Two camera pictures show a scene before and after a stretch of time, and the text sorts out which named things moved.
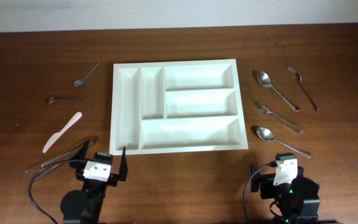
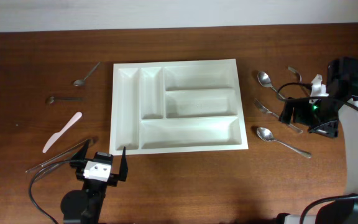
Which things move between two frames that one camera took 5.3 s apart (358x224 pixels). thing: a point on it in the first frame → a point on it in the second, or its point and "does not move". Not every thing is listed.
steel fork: (302, 86) does not move
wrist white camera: (286, 171) → (318, 89)
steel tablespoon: (264, 79) does not move
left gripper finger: (80, 155) does not move
